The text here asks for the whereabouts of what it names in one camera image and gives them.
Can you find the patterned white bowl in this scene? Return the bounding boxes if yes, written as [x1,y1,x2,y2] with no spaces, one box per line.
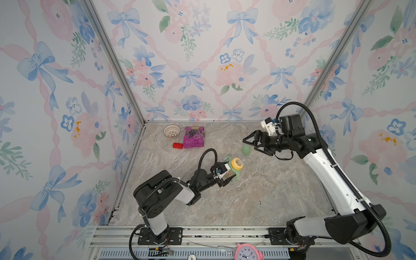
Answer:
[163,125,180,138]

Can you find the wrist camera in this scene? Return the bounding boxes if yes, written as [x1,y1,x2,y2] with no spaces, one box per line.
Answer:
[211,162,231,179]
[261,118,278,137]

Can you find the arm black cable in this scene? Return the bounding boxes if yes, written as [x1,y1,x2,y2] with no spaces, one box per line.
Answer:
[275,101,392,257]
[128,148,218,260]

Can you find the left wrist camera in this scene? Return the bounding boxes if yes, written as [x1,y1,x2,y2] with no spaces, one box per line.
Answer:
[211,162,231,179]

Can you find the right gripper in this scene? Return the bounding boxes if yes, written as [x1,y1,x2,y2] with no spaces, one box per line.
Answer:
[243,130,291,155]

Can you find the green bottle cap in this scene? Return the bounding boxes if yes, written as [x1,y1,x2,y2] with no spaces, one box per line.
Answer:
[241,145,251,156]

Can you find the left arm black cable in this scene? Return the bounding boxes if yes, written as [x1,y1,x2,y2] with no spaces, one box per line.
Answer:
[128,148,218,260]

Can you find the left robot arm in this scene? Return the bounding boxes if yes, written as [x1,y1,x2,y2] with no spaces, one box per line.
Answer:
[133,160,238,245]

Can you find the purple snack box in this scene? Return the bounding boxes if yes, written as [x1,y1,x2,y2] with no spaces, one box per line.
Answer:
[183,126,205,149]

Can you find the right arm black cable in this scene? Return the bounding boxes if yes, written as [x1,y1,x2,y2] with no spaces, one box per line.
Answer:
[275,101,392,257]

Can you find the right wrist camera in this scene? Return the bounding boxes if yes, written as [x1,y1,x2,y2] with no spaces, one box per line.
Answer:
[261,118,278,137]

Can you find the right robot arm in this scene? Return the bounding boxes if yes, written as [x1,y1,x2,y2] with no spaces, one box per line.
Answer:
[243,114,390,244]

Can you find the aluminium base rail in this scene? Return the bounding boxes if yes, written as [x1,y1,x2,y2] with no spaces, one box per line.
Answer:
[84,225,368,260]

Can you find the pink alarm clock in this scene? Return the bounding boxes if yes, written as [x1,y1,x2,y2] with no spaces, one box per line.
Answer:
[234,243,264,260]

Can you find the yellow bottle lid with straw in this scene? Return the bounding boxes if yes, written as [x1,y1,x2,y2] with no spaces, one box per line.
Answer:
[231,158,244,171]

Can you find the red toy brick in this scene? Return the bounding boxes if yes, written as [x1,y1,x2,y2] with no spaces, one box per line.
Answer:
[172,143,183,150]

